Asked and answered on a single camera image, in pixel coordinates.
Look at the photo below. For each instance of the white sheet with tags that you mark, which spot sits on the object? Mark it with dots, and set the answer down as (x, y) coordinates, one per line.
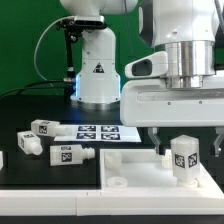
(105, 133)

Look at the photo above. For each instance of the white obstacle fence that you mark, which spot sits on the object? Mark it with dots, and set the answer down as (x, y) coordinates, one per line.
(206, 199)

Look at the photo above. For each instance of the white part at left edge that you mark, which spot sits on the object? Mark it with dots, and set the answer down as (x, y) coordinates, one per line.
(1, 160)

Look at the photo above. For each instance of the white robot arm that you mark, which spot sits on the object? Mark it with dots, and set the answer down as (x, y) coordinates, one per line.
(176, 86)

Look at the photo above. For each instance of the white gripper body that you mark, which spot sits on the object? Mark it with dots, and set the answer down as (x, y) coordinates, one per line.
(147, 102)

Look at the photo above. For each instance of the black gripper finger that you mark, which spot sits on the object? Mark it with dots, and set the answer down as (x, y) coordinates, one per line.
(153, 135)
(219, 139)

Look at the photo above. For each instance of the white square tabletop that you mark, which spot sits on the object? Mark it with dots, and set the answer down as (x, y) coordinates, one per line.
(138, 169)

